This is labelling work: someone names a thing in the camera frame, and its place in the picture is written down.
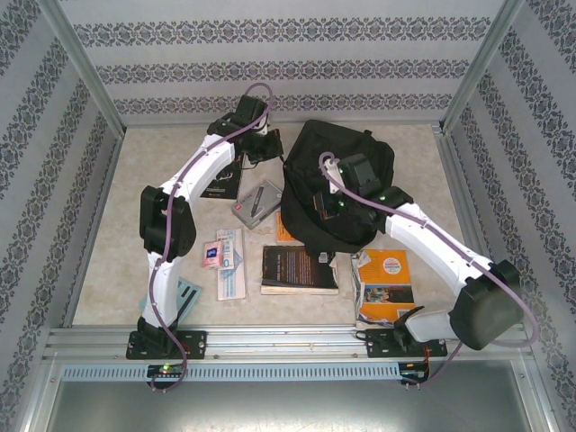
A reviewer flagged aluminium frame post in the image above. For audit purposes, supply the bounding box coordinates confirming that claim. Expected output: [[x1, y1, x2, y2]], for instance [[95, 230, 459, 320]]
[[38, 0, 128, 136], [438, 0, 526, 134]]

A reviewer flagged thin black cable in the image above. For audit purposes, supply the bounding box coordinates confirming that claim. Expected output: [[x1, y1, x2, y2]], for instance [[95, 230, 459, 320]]
[[237, 155, 265, 176]]

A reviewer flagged small circuit board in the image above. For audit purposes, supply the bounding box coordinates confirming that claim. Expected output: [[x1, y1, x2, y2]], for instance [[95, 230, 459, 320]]
[[147, 363, 186, 378], [399, 361, 432, 380]]

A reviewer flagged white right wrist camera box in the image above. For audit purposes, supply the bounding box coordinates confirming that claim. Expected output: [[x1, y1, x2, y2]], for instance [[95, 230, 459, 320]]
[[321, 157, 346, 195]]

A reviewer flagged orange geography book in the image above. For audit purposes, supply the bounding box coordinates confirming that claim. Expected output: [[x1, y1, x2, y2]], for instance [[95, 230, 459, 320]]
[[350, 249, 418, 329]]

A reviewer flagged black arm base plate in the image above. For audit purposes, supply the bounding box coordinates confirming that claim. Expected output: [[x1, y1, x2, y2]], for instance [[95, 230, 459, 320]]
[[125, 330, 208, 361], [366, 328, 449, 359]]

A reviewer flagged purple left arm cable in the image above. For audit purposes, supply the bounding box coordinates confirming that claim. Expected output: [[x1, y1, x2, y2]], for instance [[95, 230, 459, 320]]
[[148, 83, 275, 395]]

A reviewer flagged black backpack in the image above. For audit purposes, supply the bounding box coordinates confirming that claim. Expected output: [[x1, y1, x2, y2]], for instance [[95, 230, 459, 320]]
[[281, 119, 397, 266]]

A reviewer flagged clear ruler set package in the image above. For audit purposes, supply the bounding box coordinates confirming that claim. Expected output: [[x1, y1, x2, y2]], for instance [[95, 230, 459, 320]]
[[215, 227, 249, 302]]

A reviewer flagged dark paperback book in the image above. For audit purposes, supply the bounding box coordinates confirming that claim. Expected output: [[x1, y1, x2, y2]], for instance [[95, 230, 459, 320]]
[[260, 245, 339, 297]]

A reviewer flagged grey slotted cable duct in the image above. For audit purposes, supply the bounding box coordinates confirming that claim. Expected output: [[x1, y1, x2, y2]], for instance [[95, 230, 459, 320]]
[[60, 363, 401, 383]]

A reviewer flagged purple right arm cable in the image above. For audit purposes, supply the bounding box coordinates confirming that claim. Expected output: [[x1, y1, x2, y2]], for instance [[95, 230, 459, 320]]
[[318, 151, 540, 392]]

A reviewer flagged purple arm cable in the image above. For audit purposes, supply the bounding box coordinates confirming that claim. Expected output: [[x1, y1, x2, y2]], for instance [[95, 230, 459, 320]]
[[318, 151, 540, 392], [148, 83, 275, 395]]

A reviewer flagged aluminium frame rail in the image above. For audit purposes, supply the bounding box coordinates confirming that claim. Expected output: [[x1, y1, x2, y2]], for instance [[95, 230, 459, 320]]
[[62, 130, 127, 328], [431, 125, 523, 325], [123, 117, 445, 130]]

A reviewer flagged wide aluminium mounting rail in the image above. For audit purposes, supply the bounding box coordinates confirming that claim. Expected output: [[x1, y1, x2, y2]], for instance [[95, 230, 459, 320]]
[[44, 326, 527, 361]]

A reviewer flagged black Murphy's law book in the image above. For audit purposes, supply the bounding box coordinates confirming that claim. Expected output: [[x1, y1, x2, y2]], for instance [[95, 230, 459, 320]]
[[200, 152, 244, 201]]

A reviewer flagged grey pen gift box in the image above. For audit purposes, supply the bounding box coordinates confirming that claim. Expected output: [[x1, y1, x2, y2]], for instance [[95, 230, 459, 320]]
[[231, 179, 284, 229]]

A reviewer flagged pink tissue pack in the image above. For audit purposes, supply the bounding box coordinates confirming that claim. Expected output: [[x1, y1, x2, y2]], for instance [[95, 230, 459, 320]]
[[201, 240, 222, 270]]

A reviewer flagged pale green plastic board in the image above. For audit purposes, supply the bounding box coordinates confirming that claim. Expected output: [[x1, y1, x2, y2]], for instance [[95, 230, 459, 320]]
[[139, 277, 203, 326]]

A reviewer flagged small orange book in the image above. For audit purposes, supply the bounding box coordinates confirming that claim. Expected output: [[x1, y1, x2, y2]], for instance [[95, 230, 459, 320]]
[[274, 211, 307, 247]]

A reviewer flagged grey metal panel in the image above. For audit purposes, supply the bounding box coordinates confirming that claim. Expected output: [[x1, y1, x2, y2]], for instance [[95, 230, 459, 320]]
[[42, 380, 553, 432]]

